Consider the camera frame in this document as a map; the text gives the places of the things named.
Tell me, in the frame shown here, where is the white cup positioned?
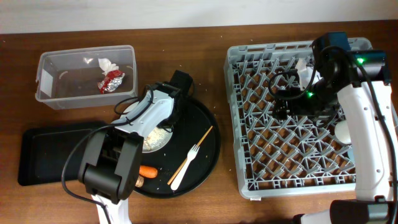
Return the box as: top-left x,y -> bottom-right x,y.
335,120 -> 351,144

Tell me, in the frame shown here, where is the white plastic fork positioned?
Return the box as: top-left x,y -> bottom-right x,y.
170,144 -> 200,190

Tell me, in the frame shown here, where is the pile of peanut shells and rice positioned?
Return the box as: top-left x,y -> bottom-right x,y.
143,126 -> 172,152

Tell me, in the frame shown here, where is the grey plate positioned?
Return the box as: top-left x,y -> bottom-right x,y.
124,101 -> 174,153

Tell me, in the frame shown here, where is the wooden chopstick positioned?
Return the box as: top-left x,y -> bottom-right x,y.
167,126 -> 213,190

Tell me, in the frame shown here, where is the red foil snack wrapper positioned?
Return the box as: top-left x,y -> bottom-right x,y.
98,70 -> 125,94

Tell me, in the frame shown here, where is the white tissue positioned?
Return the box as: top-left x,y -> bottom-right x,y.
98,58 -> 119,76

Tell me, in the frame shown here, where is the blue cup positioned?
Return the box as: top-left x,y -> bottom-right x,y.
346,146 -> 355,164

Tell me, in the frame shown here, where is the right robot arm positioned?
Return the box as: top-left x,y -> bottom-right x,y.
272,32 -> 397,223

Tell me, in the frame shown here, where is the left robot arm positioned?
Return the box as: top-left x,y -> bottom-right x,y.
78,70 -> 193,223

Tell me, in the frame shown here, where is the grey dishwasher rack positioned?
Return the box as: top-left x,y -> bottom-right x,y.
224,37 -> 373,199

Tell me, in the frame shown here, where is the black round tray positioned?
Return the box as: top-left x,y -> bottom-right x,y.
134,98 -> 221,198

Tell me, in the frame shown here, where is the orange carrot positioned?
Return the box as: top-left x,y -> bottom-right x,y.
139,166 -> 158,179

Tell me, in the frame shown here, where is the brown walnut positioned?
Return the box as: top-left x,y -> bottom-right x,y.
135,175 -> 144,188

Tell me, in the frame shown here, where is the clear plastic bin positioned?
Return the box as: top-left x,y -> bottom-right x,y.
35,45 -> 138,110

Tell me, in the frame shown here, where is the black rectangular tray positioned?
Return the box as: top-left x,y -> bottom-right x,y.
17,121 -> 105,186

